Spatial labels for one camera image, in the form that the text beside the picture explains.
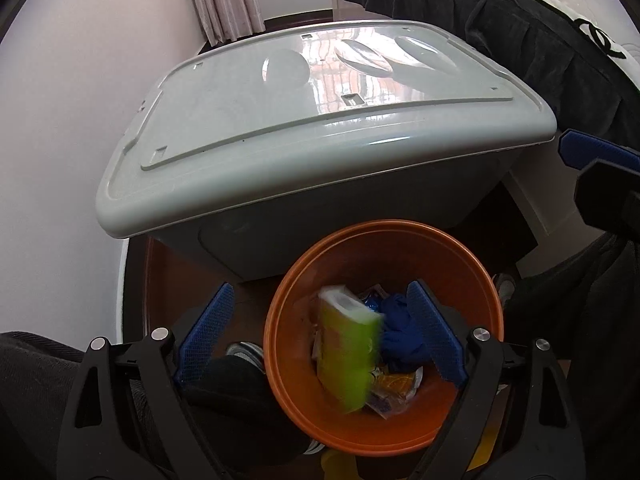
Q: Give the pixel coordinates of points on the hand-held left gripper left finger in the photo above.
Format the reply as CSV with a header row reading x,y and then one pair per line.
x,y
205,330

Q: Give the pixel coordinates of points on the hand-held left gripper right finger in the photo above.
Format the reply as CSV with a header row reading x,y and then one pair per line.
x,y
435,330

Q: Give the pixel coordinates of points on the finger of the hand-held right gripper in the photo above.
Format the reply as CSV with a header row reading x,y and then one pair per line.
x,y
600,150
610,195

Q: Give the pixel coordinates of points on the blue cloth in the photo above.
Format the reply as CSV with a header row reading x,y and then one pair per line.
x,y
400,335

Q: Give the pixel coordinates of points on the orange yellow snack packet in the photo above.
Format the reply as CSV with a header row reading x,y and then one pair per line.
x,y
395,385

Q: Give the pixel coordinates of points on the green white box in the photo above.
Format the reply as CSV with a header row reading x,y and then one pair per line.
x,y
345,355

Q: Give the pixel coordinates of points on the orange plastic bin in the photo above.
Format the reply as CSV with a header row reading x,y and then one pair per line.
x,y
350,255

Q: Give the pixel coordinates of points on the grey sneaker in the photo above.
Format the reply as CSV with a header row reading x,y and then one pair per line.
x,y
245,355
505,290

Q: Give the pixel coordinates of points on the blue white packet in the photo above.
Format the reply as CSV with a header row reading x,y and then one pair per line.
x,y
372,301

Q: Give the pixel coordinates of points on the person's right leg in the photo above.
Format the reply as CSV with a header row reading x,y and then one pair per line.
x,y
575,310

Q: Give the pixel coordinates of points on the white black patterned bedding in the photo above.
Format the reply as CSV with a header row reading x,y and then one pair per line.
x,y
560,10

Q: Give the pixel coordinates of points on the black bed cover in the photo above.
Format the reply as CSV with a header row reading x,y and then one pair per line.
x,y
500,35

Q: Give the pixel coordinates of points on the grey plastic storage box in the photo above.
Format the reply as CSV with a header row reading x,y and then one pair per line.
x,y
300,160

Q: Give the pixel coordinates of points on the pink patterned curtain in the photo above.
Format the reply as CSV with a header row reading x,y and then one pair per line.
x,y
225,0

